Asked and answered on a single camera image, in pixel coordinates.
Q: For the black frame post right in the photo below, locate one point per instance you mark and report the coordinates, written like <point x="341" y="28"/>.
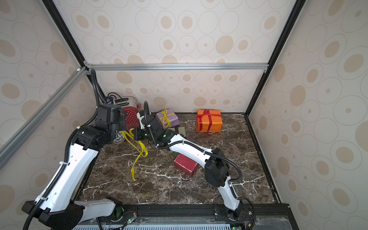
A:
<point x="290" y="22"/>

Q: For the green gift box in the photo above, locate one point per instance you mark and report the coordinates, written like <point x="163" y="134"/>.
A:
<point x="179" y="130"/>

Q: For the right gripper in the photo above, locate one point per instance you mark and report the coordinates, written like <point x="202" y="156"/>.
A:
<point x="146" y="120"/>

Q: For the yellow ribbon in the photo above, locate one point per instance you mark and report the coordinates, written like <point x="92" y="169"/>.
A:
<point x="138" y="145"/>
<point x="167" y="116"/>

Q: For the yellow ribbon on purple box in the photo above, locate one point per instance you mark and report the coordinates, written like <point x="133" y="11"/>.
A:
<point x="167" y="116"/>

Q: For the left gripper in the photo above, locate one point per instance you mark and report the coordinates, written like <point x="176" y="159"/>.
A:
<point x="123" y="118"/>

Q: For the horizontal aluminium bar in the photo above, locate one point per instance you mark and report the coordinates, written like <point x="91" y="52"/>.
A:
<point x="178" y="67"/>

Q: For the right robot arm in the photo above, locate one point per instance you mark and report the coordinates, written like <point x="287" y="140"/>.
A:
<point x="220" y="172"/>

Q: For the black frame post left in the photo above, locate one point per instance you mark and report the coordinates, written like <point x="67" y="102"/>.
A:
<point x="69" y="38"/>

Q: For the patterned ceramic bowl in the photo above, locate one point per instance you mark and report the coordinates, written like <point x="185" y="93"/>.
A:
<point x="119" y="138"/>

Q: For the red polka dot toaster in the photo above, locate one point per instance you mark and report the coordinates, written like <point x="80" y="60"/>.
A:
<point x="131" y="106"/>

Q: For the diagonal aluminium bar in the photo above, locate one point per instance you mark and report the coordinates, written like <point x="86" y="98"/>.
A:
<point x="18" y="139"/>

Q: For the orange gift box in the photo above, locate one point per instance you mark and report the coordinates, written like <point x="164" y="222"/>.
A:
<point x="211" y="122"/>

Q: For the red ribbon on orange box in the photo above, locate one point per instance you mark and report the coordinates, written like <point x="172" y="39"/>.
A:
<point x="207" y="118"/>

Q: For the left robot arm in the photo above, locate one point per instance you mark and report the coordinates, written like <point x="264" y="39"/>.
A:
<point x="54" y="207"/>

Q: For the purple gift box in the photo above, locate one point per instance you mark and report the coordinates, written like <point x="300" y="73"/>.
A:
<point x="175" y="122"/>

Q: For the black frame post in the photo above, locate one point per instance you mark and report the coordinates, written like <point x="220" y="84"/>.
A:
<point x="69" y="38"/>
<point x="290" y="22"/>

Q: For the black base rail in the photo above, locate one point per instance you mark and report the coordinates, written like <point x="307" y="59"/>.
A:
<point x="194" y="217"/>

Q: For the dark red gift box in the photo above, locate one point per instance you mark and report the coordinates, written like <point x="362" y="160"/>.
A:
<point x="186" y="165"/>

